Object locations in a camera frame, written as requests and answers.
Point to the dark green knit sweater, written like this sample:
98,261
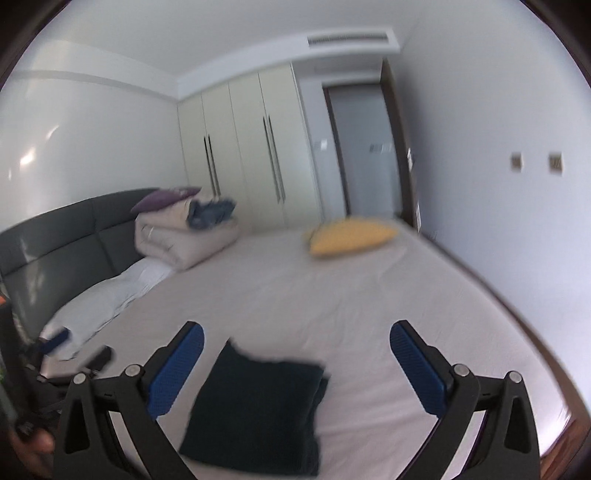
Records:
257,416

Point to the cream wardrobe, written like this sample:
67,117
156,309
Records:
246,139

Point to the beige folded duvet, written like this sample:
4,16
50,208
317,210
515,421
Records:
164,235

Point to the bed with white sheet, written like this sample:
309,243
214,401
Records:
275,301

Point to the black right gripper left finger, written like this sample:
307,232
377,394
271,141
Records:
169,367

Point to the purple pillow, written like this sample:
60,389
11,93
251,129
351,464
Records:
162,198

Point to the white pillow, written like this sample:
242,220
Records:
90,311

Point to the blue grey garment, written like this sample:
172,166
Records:
207,215

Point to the wall socket plate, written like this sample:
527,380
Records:
556,163

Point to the dark grey headboard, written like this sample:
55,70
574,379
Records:
51,258

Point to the wall switch plate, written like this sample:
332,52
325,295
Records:
517,162

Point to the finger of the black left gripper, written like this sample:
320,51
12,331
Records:
97,362
47,346

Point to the air conditioner vent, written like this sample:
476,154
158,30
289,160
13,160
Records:
319,39

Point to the yellow pillow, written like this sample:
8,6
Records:
348,236

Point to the person's left hand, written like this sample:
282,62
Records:
34,452

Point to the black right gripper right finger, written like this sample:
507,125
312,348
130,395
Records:
428,372

